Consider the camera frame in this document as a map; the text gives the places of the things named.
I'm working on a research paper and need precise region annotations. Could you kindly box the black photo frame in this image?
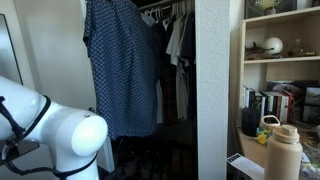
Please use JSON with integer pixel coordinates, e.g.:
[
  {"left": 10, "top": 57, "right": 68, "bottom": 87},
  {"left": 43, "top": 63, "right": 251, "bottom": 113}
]
[{"left": 301, "top": 86, "right": 320, "bottom": 126}]

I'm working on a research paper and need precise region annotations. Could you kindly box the dark shark figurine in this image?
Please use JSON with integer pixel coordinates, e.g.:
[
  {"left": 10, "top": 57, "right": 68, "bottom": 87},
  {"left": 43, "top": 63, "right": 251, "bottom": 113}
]
[{"left": 244, "top": 41, "right": 275, "bottom": 61}]

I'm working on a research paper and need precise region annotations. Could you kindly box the black t-shirt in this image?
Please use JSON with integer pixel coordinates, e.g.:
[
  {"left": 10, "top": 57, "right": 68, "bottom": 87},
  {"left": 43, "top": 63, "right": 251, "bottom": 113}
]
[{"left": 181, "top": 11, "right": 197, "bottom": 120}]

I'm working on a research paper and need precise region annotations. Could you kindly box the white plastic hanger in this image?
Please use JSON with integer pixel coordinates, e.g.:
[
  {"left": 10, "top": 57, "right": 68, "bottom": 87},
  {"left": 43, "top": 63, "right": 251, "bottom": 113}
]
[
  {"left": 161, "top": 5, "right": 174, "bottom": 32},
  {"left": 140, "top": 7, "right": 158, "bottom": 28}
]

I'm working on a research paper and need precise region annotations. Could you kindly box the clear plastic bag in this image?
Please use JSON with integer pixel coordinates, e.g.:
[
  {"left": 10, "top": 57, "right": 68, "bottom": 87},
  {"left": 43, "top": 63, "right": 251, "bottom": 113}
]
[{"left": 298, "top": 133, "right": 320, "bottom": 180}]

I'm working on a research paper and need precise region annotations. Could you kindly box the dark framed picture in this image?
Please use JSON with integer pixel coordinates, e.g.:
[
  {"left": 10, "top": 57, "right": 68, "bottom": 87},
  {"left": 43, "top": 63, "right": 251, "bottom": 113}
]
[{"left": 244, "top": 0, "right": 298, "bottom": 20}]

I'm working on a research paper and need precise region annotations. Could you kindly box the dark red shirt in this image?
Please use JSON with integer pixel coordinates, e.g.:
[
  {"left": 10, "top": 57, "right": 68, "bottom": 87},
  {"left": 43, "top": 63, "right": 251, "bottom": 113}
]
[{"left": 161, "top": 63, "right": 178, "bottom": 127}]

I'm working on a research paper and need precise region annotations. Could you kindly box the navy dotted shirt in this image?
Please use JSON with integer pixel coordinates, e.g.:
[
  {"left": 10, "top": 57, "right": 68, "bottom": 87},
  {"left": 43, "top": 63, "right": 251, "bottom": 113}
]
[{"left": 82, "top": 0, "right": 163, "bottom": 140}]

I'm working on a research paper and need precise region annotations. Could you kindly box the white spine book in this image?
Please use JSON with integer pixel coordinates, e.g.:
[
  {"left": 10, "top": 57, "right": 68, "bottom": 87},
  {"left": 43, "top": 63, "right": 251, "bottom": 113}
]
[{"left": 242, "top": 85, "right": 251, "bottom": 110}]

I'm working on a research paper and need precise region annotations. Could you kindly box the white t-shirt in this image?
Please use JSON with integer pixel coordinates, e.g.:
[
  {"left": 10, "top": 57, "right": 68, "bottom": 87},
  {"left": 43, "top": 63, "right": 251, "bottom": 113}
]
[{"left": 165, "top": 14, "right": 185, "bottom": 67}]

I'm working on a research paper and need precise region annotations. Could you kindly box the light grey t-shirt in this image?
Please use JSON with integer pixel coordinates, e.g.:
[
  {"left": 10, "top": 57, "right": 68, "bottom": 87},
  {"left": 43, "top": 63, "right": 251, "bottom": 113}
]
[{"left": 175, "top": 63, "right": 190, "bottom": 121}]

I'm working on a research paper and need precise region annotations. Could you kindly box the black cylindrical speaker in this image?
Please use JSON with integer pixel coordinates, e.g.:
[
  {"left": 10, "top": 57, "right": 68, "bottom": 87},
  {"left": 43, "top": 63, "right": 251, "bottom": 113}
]
[{"left": 241, "top": 107, "right": 261, "bottom": 138}]

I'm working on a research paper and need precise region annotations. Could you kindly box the light wooden desk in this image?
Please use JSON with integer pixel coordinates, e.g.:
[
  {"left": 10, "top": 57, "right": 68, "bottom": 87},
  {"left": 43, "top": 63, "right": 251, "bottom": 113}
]
[{"left": 237, "top": 128, "right": 320, "bottom": 180}]

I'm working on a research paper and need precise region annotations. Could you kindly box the white shirt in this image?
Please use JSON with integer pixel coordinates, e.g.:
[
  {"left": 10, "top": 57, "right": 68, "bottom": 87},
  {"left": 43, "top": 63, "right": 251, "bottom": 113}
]
[{"left": 155, "top": 79, "right": 165, "bottom": 125}]

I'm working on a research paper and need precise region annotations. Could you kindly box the white globe ornament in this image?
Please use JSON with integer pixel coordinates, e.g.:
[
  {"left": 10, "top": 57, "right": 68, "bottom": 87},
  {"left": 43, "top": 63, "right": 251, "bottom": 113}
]
[{"left": 261, "top": 36, "right": 284, "bottom": 56}]

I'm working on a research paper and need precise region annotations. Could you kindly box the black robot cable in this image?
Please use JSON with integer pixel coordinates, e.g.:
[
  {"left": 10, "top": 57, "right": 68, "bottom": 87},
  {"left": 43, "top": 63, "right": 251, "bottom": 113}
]
[{"left": 0, "top": 94, "right": 99, "bottom": 179}]

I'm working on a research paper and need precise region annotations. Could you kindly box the red spine book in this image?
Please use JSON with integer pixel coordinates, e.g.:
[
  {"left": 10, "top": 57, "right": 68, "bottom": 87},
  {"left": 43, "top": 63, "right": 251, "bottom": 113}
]
[{"left": 283, "top": 89, "right": 295, "bottom": 124}]

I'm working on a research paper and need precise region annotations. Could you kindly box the glass bottle ornament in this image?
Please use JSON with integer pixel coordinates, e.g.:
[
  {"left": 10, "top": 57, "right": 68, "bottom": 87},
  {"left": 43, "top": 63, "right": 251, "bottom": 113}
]
[{"left": 288, "top": 38, "right": 317, "bottom": 58}]

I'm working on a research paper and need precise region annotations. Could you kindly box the white paper card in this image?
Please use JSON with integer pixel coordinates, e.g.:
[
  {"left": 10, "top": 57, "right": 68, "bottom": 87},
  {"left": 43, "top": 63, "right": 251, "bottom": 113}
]
[{"left": 226, "top": 153, "right": 265, "bottom": 180}]

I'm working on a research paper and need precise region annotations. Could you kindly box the black metal shoe rack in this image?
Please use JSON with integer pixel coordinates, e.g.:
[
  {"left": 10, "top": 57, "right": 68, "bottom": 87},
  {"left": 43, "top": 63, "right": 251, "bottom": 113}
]
[{"left": 111, "top": 124, "right": 196, "bottom": 180}]

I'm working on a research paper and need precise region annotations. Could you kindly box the light wooden bookshelf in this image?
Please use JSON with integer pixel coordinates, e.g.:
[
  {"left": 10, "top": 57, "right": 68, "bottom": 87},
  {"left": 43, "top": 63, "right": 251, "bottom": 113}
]
[{"left": 235, "top": 5, "right": 320, "bottom": 134}]

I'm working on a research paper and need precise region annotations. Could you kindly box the cream insulated water bottle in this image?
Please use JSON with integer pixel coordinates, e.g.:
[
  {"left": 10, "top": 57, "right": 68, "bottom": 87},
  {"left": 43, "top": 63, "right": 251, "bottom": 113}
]
[{"left": 263, "top": 124, "right": 304, "bottom": 180}]

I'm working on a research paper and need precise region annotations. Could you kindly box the black spine book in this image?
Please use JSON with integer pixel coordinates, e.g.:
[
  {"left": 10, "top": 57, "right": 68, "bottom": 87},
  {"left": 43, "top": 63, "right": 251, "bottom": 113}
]
[{"left": 249, "top": 88, "right": 257, "bottom": 110}]

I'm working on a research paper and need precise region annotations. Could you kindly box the yellow green packet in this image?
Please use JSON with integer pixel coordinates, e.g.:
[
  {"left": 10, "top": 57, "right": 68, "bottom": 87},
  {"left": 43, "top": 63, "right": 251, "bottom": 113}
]
[{"left": 255, "top": 127, "right": 274, "bottom": 146}]

